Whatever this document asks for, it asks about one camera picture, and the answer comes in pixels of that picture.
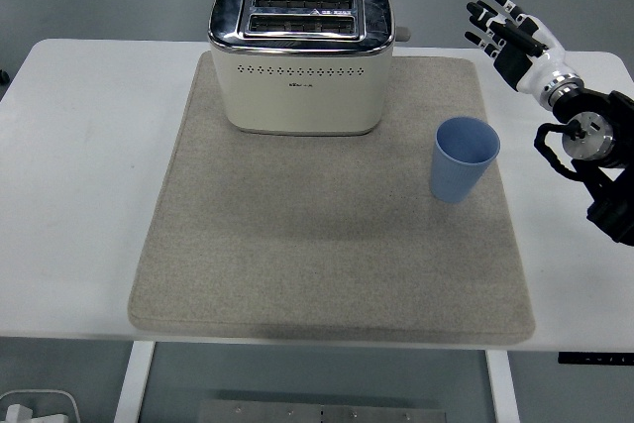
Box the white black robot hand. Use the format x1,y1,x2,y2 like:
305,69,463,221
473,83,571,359
464,0,571,97

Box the white table leg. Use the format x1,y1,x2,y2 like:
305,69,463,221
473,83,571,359
112,342,158,423
484,349,521,423

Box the cream toaster with chrome lid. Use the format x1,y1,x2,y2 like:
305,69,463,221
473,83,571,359
206,0,412,137

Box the beige fabric table mat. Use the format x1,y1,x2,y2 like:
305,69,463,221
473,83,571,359
127,54,537,345

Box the white block in bin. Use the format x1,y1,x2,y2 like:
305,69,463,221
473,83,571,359
2,403,35,423

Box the grey metal plate with screws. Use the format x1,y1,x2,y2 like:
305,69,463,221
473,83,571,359
197,398,450,423

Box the black table control panel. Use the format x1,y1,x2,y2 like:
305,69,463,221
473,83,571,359
558,352,634,366

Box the light blue ribbed cup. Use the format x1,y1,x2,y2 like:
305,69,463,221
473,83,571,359
428,116,501,204

